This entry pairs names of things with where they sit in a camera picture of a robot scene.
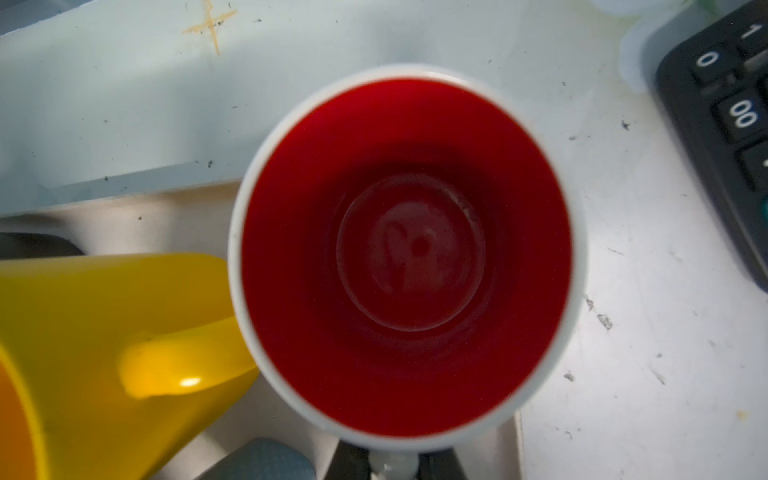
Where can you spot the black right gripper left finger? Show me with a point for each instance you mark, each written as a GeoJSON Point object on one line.
{"type": "Point", "coordinates": [349, 462]}

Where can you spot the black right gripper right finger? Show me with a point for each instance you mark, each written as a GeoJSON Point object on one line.
{"type": "Point", "coordinates": [440, 465]}

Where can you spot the red interior mug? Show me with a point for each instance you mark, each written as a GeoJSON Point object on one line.
{"type": "Point", "coordinates": [406, 260]}

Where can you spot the yellow mug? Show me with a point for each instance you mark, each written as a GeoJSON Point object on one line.
{"type": "Point", "coordinates": [111, 364]}

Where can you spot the black mug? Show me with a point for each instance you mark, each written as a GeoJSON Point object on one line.
{"type": "Point", "coordinates": [16, 246]}

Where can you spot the black calculator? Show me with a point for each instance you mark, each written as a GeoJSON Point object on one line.
{"type": "Point", "coordinates": [713, 87]}

